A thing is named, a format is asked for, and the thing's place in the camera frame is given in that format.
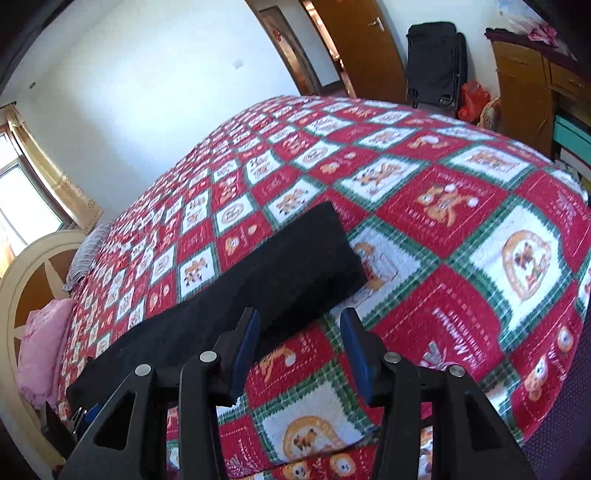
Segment black pants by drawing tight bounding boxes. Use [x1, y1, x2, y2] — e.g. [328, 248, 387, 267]
[66, 202, 367, 412]

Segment pink folded blanket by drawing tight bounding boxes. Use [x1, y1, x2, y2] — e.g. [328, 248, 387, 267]
[16, 298, 74, 410]

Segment cream wooden headboard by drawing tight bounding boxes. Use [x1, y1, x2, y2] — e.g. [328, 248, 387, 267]
[0, 230, 86, 479]

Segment red patchwork bedspread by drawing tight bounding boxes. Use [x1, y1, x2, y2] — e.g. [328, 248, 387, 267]
[55, 94, 591, 480]

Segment striped grey pillow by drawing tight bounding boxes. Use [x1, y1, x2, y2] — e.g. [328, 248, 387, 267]
[62, 223, 111, 293]

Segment yellow right curtain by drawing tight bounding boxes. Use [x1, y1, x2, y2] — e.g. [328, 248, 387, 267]
[3, 103, 104, 234]

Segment floral cushion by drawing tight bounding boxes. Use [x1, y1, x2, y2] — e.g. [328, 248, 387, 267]
[477, 97, 502, 132]

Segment red plastic bag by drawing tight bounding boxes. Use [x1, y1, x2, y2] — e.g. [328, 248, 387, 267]
[458, 81, 491, 124]

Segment wooden cabinet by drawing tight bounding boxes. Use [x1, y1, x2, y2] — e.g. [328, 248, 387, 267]
[485, 28, 590, 156]

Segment black folding chair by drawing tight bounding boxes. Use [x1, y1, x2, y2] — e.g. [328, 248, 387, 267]
[406, 21, 468, 114]

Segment brown wooden door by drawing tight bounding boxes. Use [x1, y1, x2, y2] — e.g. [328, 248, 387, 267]
[314, 0, 406, 103]

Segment window with wooden frame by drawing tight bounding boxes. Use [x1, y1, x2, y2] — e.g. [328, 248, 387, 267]
[0, 122, 73, 276]

